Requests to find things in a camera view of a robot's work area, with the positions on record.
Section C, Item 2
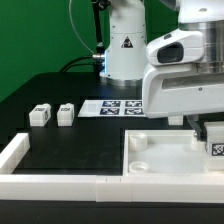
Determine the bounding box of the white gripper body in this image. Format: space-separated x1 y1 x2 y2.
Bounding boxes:
142 29 224 118

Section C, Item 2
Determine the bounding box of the white U-shaped fence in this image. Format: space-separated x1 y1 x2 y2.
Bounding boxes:
0 133 224 203

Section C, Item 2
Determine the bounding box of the white square table top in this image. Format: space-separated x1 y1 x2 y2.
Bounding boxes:
121 129 224 176

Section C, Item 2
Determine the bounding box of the white marker sheet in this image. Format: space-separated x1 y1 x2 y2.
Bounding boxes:
78 100 144 117

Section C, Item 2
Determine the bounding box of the black cable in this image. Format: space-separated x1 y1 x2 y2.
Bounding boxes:
59 55 101 74

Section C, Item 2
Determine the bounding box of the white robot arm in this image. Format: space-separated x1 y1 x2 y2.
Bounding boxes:
100 0 224 137

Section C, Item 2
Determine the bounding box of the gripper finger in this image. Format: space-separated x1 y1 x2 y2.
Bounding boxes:
187 115 203 141

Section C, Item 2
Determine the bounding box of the grey thin cable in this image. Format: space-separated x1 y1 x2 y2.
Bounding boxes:
68 0 98 55

